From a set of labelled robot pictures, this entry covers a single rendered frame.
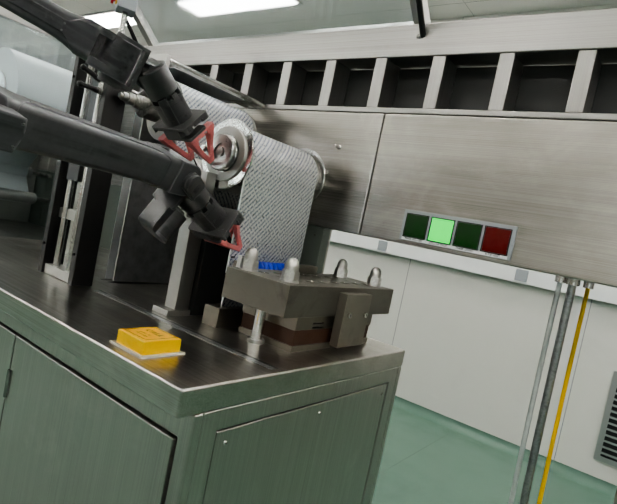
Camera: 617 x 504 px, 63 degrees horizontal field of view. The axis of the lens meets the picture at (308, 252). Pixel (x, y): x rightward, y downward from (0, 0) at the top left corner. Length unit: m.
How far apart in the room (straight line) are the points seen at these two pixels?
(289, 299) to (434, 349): 2.83
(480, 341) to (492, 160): 2.52
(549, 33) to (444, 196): 0.38
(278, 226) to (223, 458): 0.53
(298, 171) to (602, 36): 0.65
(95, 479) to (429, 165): 0.89
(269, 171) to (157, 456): 0.60
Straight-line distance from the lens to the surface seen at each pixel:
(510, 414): 3.57
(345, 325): 1.03
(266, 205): 1.09
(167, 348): 0.82
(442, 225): 1.14
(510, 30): 1.23
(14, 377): 1.15
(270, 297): 0.91
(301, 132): 1.40
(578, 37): 1.18
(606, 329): 3.41
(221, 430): 0.78
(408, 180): 1.20
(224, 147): 1.07
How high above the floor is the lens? 1.14
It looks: 3 degrees down
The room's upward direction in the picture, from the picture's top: 12 degrees clockwise
